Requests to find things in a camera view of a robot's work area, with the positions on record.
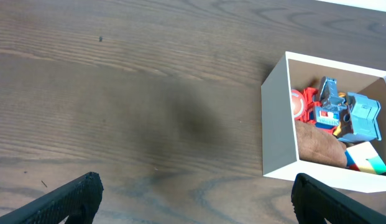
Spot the red toy ball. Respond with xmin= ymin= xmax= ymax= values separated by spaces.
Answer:
xmin=291 ymin=89 xmax=306 ymax=120

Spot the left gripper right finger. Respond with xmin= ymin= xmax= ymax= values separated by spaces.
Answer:
xmin=291 ymin=173 xmax=386 ymax=224

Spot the brown plush toy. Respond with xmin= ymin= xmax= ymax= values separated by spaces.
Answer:
xmin=295 ymin=121 xmax=347 ymax=169

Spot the multicoloured puzzle cube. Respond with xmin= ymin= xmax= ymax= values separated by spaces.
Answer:
xmin=345 ymin=141 xmax=386 ymax=175

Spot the red toy fire truck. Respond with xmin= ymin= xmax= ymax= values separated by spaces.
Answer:
xmin=297 ymin=77 xmax=347 ymax=134

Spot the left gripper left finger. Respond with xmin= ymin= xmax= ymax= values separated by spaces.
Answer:
xmin=0 ymin=172 xmax=104 ymax=224

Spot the white cardboard box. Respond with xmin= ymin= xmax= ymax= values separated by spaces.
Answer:
xmin=261 ymin=52 xmax=386 ymax=193

